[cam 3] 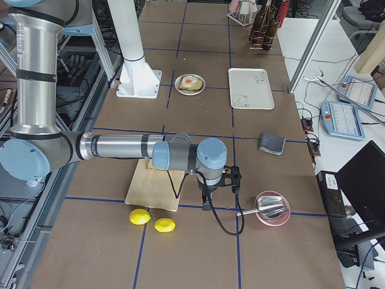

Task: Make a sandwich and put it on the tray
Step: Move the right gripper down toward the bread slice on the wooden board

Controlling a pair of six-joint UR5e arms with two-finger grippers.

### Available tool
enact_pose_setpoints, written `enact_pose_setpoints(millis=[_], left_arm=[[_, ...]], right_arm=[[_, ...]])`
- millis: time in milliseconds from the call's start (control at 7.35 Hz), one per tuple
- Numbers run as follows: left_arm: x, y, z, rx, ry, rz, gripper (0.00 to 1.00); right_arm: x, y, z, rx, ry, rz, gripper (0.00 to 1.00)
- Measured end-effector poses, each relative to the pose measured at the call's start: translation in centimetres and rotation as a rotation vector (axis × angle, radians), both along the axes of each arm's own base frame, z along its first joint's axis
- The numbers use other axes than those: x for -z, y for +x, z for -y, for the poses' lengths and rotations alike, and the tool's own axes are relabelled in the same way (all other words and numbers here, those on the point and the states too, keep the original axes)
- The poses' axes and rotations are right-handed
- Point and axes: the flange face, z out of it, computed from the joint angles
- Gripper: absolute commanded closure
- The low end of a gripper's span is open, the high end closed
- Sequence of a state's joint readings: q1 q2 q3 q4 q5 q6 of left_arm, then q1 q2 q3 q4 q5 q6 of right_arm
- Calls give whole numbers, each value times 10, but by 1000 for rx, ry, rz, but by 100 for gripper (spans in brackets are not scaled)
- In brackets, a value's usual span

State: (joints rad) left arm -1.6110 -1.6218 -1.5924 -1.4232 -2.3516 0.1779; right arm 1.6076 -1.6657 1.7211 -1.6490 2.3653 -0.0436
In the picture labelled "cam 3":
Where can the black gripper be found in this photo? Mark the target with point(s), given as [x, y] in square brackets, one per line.
[208, 190]

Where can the bread slice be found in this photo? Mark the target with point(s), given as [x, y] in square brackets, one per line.
[151, 167]
[198, 85]

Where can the cream bear tray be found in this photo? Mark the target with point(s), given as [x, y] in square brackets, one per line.
[250, 89]

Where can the white round plate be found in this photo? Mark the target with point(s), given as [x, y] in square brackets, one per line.
[185, 92]

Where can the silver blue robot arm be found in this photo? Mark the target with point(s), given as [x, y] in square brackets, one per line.
[37, 146]

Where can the yellow lemon right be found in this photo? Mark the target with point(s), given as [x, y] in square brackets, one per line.
[165, 225]

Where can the yellow lemon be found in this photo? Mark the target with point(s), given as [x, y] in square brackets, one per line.
[165, 225]
[139, 216]

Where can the wooden cutting board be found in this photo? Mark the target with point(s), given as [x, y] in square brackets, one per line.
[151, 188]

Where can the metal scoop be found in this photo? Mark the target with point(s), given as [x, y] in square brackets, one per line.
[267, 207]

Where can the yellow lemon left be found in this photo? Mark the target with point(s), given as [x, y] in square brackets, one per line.
[139, 216]

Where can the pink bowl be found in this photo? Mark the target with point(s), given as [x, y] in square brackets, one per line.
[280, 220]

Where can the grey folded cloth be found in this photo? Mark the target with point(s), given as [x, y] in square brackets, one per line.
[271, 143]

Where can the bread slice under egg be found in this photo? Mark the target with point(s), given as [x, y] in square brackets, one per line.
[198, 85]

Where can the fried egg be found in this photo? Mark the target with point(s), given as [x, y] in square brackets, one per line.
[188, 81]

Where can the black computer box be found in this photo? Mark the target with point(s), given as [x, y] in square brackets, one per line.
[331, 194]

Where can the blue teach pendant near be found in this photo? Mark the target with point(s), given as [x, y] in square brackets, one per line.
[342, 120]

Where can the blue teach pendant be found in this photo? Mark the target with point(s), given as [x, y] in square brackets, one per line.
[360, 91]
[342, 120]

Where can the black laptop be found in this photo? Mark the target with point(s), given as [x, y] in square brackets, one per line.
[362, 182]

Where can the dark wine bottle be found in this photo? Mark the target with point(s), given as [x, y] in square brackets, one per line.
[273, 24]
[258, 21]

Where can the blue teach pendant far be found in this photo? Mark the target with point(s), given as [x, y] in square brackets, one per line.
[360, 91]

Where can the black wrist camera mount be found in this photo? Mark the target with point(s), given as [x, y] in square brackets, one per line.
[231, 177]

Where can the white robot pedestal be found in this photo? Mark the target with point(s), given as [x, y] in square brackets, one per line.
[137, 79]

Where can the copper wire bottle rack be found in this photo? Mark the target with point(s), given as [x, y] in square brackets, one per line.
[261, 36]

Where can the white wire cup rack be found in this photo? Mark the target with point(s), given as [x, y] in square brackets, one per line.
[242, 11]

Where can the aluminium frame post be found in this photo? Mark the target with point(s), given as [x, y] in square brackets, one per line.
[315, 38]

